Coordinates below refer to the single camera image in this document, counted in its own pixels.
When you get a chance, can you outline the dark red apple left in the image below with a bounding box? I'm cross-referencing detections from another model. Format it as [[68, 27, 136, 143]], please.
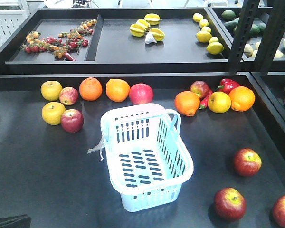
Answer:
[[61, 109, 84, 133]]

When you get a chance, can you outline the pink red small apple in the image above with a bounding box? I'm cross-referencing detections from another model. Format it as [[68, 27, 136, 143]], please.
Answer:
[[59, 86, 78, 106]]

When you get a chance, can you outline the white perforated cabinet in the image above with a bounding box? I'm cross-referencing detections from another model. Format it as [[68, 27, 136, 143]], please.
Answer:
[[0, 0, 30, 47]]

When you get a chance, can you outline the cherry tomato vine pile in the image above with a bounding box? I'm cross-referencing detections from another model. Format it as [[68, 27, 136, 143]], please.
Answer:
[[20, 19, 97, 61]]

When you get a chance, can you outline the bright red apple centre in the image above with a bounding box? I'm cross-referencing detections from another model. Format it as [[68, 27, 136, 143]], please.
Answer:
[[129, 83, 153, 105]]

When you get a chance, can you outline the dark red apple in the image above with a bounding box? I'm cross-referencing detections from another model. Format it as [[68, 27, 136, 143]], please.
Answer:
[[61, 109, 84, 133], [190, 81, 210, 100]]

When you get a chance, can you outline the orange fruit back left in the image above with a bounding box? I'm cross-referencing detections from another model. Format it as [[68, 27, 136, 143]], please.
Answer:
[[79, 77, 103, 101]]

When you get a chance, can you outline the yellow apple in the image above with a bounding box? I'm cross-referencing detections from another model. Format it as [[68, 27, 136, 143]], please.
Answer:
[[208, 91, 231, 114], [40, 81, 63, 101], [41, 102, 66, 125]]

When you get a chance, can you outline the orange fruit back centre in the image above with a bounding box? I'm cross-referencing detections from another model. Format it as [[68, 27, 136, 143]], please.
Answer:
[[106, 78, 130, 102]]

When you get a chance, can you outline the yellow apple back left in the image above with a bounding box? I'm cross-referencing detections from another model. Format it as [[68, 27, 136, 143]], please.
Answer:
[[40, 81, 63, 101]]

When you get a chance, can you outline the red bell pepper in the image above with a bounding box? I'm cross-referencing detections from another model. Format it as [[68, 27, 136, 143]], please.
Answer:
[[218, 78, 240, 95]]

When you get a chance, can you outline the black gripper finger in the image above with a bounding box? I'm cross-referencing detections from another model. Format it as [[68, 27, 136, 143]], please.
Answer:
[[0, 215, 32, 228]]

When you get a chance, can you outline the dark red apple back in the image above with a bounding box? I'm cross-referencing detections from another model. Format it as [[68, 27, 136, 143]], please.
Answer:
[[190, 81, 210, 100]]

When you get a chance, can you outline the orange fruit right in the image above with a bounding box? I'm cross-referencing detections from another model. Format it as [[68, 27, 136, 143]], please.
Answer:
[[228, 86, 255, 112]]

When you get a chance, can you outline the orange fruit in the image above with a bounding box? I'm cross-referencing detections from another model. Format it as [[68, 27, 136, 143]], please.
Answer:
[[228, 86, 255, 112], [79, 77, 103, 101], [106, 78, 130, 102], [174, 91, 200, 117]]

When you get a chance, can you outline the white garlic bulb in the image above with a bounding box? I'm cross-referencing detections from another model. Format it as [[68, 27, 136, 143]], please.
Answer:
[[144, 32, 157, 44]]

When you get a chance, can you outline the black upright shelf post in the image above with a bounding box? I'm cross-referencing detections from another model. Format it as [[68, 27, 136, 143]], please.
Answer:
[[229, 0, 285, 73]]

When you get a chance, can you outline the yellow apple front left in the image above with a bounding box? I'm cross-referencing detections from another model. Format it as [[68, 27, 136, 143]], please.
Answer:
[[41, 102, 66, 125]]

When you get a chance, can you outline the black wooden produce display stand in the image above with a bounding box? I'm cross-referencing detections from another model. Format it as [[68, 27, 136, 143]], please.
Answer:
[[0, 6, 285, 228]]

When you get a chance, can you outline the light blue plastic basket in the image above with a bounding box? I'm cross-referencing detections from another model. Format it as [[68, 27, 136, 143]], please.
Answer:
[[88, 103, 194, 212]]

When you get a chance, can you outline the red chili pepper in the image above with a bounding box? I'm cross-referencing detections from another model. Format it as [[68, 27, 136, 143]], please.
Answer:
[[199, 89, 213, 110]]

